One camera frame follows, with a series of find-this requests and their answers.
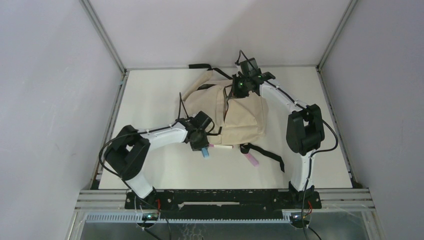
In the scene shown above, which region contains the pink capped white marker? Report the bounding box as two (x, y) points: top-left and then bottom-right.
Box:
(209, 144), (234, 149)

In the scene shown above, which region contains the blue glue stick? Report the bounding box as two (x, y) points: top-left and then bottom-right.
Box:
(201, 147), (210, 159)

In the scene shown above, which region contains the beige canvas backpack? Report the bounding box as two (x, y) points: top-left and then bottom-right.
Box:
(182, 63), (285, 171)

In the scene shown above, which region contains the pink highlighter pen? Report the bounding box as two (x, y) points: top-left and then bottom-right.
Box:
(244, 153), (259, 167)

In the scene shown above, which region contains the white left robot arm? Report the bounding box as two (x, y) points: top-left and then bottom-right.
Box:
(98, 111), (213, 209)

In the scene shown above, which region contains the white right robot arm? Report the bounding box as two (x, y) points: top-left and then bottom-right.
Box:
(232, 58), (339, 208)

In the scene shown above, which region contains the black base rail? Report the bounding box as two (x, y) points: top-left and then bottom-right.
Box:
(124, 188), (322, 221)

